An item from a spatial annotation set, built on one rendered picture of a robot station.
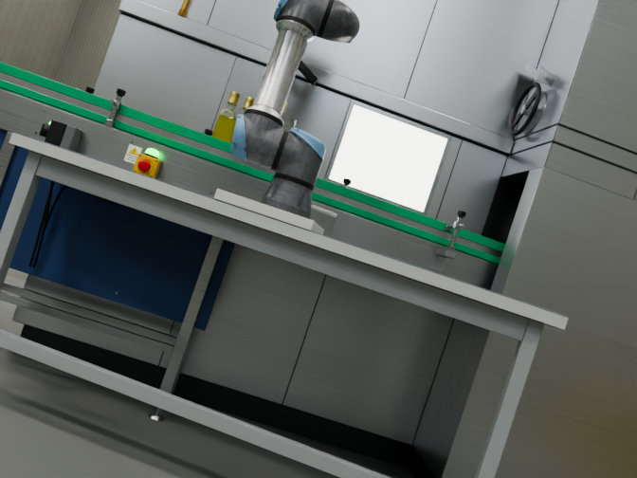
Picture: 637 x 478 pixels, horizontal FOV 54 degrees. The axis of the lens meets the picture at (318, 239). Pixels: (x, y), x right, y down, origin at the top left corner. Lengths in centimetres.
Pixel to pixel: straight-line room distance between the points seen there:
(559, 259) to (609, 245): 19
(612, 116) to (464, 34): 68
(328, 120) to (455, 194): 59
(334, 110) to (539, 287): 101
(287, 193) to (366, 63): 100
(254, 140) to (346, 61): 93
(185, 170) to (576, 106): 137
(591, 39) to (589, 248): 73
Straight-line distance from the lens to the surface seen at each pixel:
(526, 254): 227
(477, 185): 261
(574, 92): 240
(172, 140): 219
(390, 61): 260
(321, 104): 248
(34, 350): 195
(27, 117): 229
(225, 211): 170
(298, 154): 172
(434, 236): 234
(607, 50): 249
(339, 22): 188
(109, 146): 221
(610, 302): 242
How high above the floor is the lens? 68
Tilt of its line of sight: 2 degrees up
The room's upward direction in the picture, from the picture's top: 19 degrees clockwise
